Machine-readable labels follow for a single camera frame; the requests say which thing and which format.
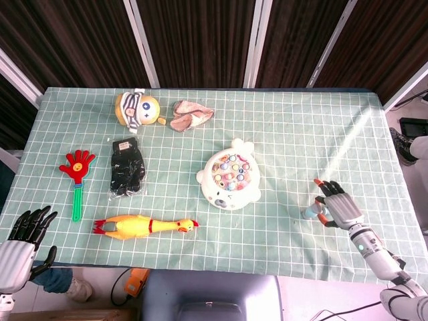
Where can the yellow rubber chicken toy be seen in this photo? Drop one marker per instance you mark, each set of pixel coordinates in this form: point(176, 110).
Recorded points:
point(132, 227)

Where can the dark sneaker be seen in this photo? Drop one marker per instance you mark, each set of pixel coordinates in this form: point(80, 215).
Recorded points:
point(401, 143)

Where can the white fishing game toy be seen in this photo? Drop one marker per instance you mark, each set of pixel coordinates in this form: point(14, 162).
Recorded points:
point(220, 195)

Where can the orange device under table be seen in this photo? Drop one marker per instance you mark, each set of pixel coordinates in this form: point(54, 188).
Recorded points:
point(137, 281)

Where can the white partition frame post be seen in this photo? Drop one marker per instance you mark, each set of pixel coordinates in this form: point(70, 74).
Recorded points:
point(406, 87)
point(20, 80)
point(255, 47)
point(329, 47)
point(142, 47)

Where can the blue jeans leg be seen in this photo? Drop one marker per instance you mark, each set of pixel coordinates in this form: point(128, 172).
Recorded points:
point(53, 279)

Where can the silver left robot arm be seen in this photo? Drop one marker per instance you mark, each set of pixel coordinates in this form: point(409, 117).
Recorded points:
point(5, 301)

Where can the white trouser leg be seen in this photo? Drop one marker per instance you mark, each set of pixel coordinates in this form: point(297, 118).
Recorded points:
point(421, 148)

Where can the green checked tablecloth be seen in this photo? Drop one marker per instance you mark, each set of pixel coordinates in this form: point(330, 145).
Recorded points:
point(294, 140)

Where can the black gloves in plastic bag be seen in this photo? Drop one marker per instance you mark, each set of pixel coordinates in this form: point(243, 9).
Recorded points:
point(127, 167)

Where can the black box on floor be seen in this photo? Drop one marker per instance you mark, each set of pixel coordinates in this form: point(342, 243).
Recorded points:
point(414, 125)

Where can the small blue toy rod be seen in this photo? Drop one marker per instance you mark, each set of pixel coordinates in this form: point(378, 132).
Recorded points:
point(311, 211)

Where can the white sneaker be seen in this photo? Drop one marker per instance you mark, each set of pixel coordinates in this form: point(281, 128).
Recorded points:
point(80, 290)

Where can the silver right hand orange fingertips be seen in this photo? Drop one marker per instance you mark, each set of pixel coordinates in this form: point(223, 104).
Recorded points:
point(342, 210)

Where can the white and silver right robot arm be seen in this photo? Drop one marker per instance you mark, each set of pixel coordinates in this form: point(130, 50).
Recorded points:
point(378, 257)

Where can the pink crumpled cloth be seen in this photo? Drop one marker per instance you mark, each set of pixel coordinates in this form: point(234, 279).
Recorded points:
point(187, 117)

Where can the blue-grey robot body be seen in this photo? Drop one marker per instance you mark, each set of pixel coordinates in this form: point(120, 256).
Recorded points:
point(210, 291)

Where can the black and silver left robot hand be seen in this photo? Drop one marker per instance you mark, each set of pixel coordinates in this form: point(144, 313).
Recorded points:
point(15, 259)

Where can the yellow plush toy striped scarf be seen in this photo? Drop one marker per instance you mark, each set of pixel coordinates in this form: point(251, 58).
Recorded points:
point(147, 110)

